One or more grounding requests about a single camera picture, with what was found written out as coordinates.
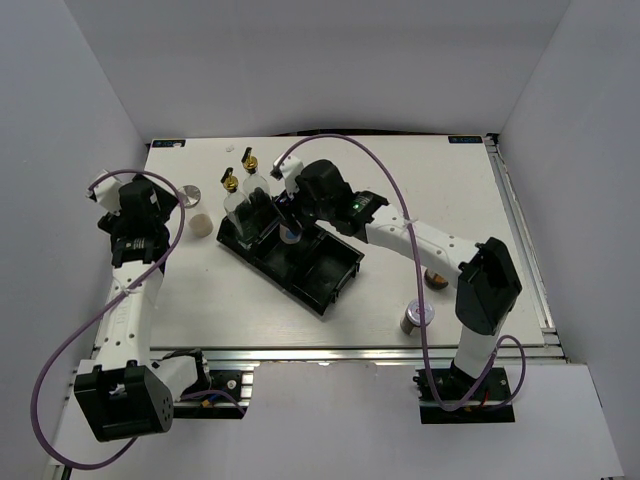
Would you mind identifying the blue logo sticker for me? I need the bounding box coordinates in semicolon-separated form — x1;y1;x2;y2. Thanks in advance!
150;139;186;149
448;135;483;144

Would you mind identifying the black three-compartment tray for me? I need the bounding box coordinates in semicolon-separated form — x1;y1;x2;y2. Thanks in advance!
217;193;364;315

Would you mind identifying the silver-lid clear shaker jar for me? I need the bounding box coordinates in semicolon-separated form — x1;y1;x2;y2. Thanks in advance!
179;185;214;238

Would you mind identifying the white blue-label shaker bottle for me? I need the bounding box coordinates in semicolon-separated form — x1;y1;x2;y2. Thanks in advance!
279;225;302;245

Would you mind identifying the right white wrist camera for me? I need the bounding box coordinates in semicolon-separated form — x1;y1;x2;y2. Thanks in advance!
270;154;304;197

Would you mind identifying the red-lid dark sauce jar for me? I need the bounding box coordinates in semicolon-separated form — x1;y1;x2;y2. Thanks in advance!
424;269;449;291

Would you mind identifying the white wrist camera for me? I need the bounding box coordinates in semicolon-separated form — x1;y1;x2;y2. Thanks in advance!
86;176;123;216
270;154;304;197

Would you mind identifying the aluminium front rail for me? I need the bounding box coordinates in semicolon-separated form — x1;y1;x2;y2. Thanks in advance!
149;345;566;364

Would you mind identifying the small silver-lid spice jar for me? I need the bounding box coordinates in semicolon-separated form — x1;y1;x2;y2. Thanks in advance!
400;298;436;336

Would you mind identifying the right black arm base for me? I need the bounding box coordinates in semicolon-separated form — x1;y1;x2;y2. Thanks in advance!
412;367;516;425

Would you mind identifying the left blue logo sticker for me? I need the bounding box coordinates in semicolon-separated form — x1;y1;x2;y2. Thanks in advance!
150;139;186;149

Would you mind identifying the clear oil glass bottle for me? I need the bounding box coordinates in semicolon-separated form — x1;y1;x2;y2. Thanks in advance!
220;167;260;248

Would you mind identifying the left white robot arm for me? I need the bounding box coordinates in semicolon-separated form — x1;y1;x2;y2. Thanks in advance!
74;174;212;442

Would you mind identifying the dark sauce glass bottle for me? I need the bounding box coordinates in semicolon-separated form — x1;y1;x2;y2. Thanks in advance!
241;147;272;229

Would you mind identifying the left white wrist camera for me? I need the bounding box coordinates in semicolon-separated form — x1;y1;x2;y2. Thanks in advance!
86;176;123;216

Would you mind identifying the right blue logo sticker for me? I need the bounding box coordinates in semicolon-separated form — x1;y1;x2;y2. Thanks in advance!
448;135;483;144

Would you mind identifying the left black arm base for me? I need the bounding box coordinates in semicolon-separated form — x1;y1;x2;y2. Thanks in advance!
174;350;248;420

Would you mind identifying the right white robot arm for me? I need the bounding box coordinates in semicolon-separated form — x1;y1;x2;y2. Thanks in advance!
271;156;522;399

